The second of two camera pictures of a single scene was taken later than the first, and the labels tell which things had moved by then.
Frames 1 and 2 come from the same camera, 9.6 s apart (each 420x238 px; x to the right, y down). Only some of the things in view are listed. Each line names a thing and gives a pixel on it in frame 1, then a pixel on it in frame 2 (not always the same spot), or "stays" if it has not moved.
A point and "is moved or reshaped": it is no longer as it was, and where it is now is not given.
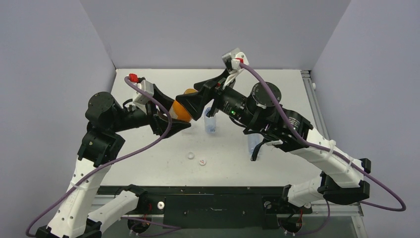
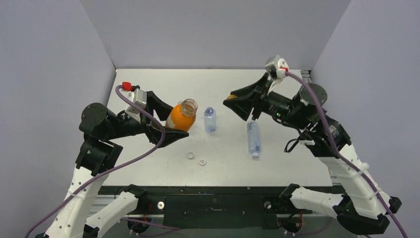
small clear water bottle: [253, 140] stays
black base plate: [210, 207] stays
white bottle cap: [190, 155] stays
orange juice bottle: [178, 111] is moved or reshaped
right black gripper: [214, 94] -> [258, 102]
